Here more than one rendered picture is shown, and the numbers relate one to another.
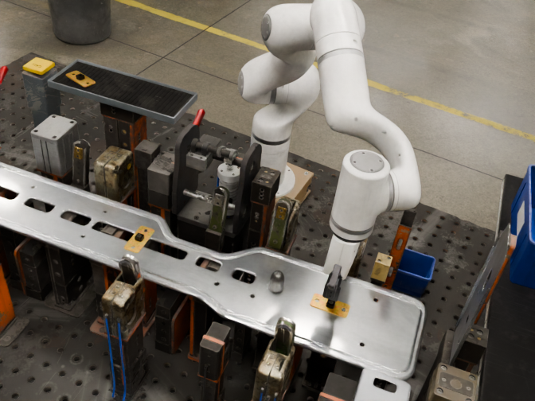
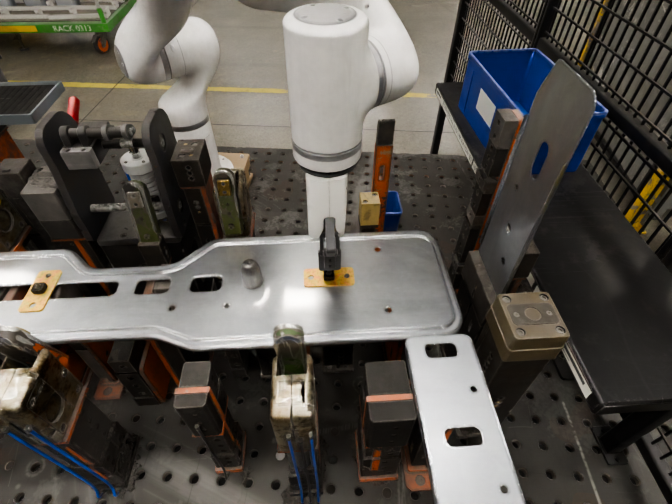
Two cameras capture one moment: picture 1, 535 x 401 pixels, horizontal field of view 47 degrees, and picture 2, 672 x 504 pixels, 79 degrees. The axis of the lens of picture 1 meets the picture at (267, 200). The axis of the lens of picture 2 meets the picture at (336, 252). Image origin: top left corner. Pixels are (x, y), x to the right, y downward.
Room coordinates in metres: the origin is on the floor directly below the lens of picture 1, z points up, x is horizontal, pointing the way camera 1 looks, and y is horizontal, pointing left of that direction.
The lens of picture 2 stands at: (0.47, -0.03, 1.53)
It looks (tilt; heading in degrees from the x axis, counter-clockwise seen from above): 47 degrees down; 341
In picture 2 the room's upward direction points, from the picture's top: straight up
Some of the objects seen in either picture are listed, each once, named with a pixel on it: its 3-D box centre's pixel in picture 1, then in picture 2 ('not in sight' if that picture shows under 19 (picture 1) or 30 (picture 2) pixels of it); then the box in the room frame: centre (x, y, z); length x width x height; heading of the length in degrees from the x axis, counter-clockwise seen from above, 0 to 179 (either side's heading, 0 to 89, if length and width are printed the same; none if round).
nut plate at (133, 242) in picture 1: (139, 237); (39, 288); (1.01, 0.28, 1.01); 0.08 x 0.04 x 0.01; 165
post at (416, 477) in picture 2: not in sight; (431, 429); (0.65, -0.26, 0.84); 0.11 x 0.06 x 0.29; 164
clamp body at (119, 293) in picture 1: (126, 337); (75, 428); (0.83, 0.27, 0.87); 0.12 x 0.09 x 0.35; 164
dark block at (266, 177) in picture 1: (259, 239); (213, 232); (1.16, 0.01, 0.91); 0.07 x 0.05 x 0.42; 164
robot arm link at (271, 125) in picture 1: (286, 99); (186, 72); (1.56, -0.02, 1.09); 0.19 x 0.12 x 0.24; 105
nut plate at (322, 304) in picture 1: (330, 304); (328, 275); (0.88, -0.16, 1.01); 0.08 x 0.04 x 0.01; 74
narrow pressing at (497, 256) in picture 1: (475, 299); (520, 196); (0.80, -0.42, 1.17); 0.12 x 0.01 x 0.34; 164
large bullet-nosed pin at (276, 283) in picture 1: (276, 282); (251, 274); (0.92, -0.04, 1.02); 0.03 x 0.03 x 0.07
